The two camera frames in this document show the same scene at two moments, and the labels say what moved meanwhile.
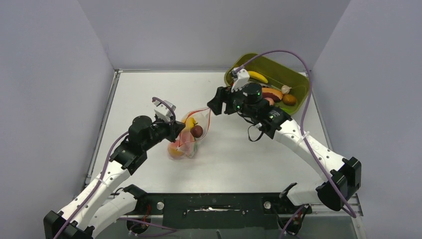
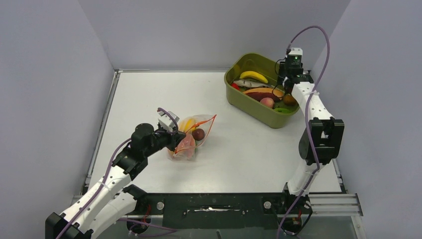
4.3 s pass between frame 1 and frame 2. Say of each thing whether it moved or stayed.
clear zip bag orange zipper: moved
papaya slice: stayed
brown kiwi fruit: stayed
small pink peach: stayed
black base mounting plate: stayed
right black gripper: moved
